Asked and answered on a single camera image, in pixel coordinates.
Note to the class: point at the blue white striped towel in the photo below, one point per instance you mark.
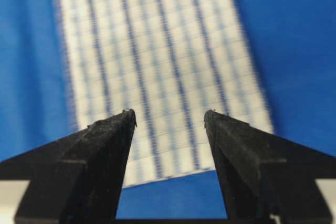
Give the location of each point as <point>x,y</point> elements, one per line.
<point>170,61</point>

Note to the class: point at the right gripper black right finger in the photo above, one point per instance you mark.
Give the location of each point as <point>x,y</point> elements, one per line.
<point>268,179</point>

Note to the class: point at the blue table cloth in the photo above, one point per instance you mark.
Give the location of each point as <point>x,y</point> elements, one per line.
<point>292,46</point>

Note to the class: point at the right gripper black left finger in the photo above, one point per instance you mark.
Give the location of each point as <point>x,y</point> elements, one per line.
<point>74,179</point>

